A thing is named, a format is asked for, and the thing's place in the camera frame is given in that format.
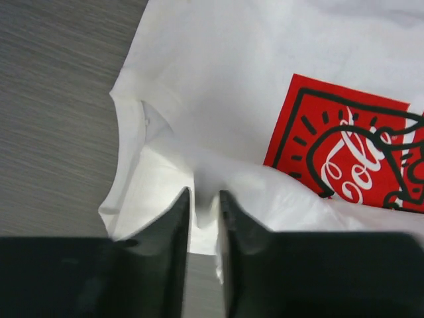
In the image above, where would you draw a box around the white t-shirt red print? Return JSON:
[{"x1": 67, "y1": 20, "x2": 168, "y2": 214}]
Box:
[{"x1": 97, "y1": 0, "x2": 424, "y2": 286}]

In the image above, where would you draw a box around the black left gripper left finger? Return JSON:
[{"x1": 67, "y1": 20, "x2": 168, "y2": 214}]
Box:
[{"x1": 1, "y1": 189, "x2": 190, "y2": 317}]

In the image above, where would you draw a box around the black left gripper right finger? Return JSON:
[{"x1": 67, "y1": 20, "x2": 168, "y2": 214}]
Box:
[{"x1": 219, "y1": 191, "x2": 423, "y2": 317}]

